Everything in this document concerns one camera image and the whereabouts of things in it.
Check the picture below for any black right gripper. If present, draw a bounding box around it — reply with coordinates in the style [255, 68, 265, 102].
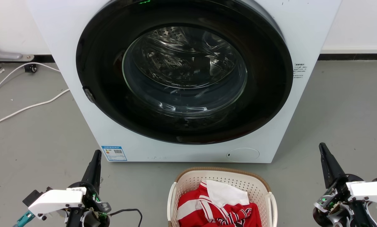
[313, 142, 365, 227]

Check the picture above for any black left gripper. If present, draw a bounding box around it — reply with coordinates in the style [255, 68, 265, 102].
[66, 149, 112, 227]

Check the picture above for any white plastic laundry basket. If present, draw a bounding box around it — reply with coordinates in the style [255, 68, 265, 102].
[167, 167, 278, 227]

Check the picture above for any blue energy label sticker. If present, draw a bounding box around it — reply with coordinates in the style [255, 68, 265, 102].
[101, 146, 128, 161]

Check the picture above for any round black glass washer door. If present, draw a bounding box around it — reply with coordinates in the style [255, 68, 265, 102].
[76, 0, 294, 145]

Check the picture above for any round white filter cover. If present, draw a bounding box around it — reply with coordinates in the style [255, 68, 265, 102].
[226, 148, 260, 163]

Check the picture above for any small printed warning label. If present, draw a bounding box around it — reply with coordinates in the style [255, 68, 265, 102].
[293, 63, 308, 79]

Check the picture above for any red and white striped jersey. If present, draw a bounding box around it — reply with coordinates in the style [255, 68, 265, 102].
[177, 180, 262, 227]

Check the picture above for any white cloth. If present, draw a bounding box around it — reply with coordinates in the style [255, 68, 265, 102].
[206, 179, 250, 208]

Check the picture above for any white front-load washing machine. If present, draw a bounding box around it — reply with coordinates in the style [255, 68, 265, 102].
[28, 0, 342, 164]

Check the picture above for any thin black left gripper cable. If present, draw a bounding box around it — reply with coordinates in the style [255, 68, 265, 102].
[109, 208, 143, 227]

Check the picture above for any thick white floor cable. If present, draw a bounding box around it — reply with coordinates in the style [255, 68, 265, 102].
[0, 89, 70, 128]

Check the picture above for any thin white floor cable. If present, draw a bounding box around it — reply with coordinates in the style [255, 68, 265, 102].
[0, 62, 61, 102]

